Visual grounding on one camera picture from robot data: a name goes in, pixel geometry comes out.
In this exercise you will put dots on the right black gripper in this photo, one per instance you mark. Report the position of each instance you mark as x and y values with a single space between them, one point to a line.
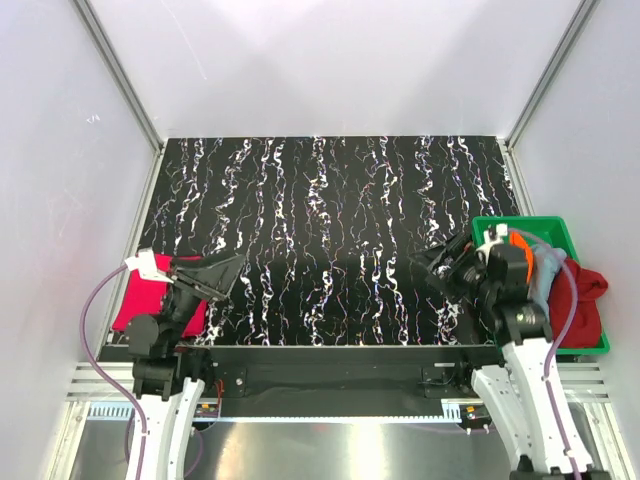
461 250

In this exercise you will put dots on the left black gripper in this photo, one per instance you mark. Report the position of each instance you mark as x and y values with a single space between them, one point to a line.
221 275

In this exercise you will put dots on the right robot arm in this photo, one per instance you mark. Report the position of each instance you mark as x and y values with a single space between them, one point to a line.
522 391

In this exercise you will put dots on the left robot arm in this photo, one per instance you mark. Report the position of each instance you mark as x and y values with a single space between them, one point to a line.
167 380

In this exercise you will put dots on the folded magenta t shirt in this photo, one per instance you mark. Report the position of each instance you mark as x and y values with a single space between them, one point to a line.
146 297

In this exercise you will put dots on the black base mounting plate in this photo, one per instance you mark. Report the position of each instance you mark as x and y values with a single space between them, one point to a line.
248 372

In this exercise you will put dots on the light blue t shirt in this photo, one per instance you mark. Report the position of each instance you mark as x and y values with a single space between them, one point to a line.
547 264

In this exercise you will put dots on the green plastic bin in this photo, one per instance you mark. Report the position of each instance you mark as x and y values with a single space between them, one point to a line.
553 231

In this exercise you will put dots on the dark red t shirt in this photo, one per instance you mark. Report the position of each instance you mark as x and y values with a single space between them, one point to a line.
586 328

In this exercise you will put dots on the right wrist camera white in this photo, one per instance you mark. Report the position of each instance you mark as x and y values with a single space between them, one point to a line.
491 236

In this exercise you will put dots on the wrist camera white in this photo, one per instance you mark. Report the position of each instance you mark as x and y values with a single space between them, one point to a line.
144 262
491 236

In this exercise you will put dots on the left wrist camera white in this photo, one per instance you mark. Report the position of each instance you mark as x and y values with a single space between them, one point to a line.
144 262

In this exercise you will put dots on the right aluminium frame post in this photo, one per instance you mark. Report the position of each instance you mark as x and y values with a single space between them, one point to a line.
568 40

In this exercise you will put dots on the aluminium frame post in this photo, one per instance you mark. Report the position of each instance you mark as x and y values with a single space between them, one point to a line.
106 50
568 40

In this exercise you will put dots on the left aluminium frame post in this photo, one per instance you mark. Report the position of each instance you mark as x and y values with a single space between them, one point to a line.
106 50

